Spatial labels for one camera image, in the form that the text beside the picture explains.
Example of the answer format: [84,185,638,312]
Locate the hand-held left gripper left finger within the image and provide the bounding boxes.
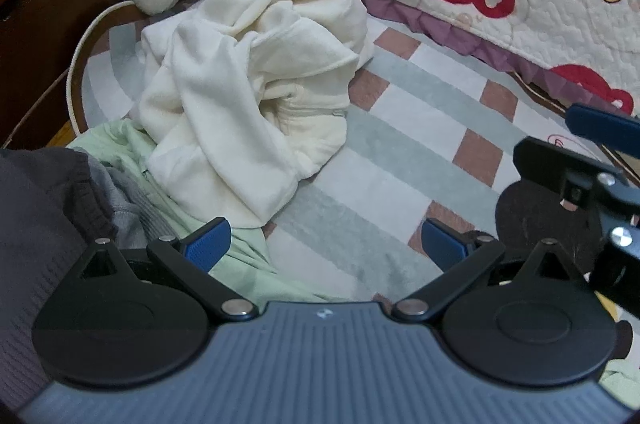
[75,218,260,322]

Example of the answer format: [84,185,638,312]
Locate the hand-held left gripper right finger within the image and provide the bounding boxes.
[391,219,586,322]

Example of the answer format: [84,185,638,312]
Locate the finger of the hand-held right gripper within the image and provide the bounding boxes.
[514,136,630,212]
[567,103,640,151]

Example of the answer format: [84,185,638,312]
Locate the cream fleece garment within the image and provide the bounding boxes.
[131,0,376,229]

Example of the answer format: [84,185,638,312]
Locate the light green garment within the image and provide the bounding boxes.
[67,120,331,305]

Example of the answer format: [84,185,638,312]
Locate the dark fuzzy cloth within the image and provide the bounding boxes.
[495,178,608,266]

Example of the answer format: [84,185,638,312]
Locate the checked rug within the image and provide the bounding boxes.
[75,0,640,305]

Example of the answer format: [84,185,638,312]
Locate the dark grey knit garment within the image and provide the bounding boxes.
[0,148,118,410]

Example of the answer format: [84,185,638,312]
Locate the white cord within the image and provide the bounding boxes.
[66,0,137,137]

